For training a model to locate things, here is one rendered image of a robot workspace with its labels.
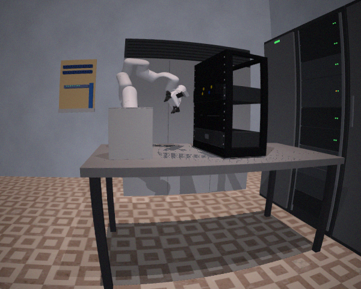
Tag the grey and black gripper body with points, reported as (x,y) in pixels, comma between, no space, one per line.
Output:
(174,101)

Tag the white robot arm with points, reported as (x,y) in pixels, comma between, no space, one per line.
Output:
(128,94)

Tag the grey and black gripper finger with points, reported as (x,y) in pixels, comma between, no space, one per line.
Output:
(168,96)
(175,110)

